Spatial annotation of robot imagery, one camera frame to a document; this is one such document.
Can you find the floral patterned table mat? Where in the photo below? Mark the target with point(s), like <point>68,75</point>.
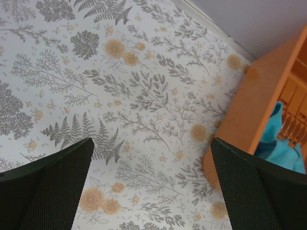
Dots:
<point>144,79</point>

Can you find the teal t shirt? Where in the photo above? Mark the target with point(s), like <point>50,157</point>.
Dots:
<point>276,150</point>

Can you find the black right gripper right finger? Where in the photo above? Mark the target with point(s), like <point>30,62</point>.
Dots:
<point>259,195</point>

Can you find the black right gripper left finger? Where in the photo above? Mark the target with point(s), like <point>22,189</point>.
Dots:
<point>44,194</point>

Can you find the orange plastic basket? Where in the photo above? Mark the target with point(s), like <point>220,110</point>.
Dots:
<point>279,76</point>

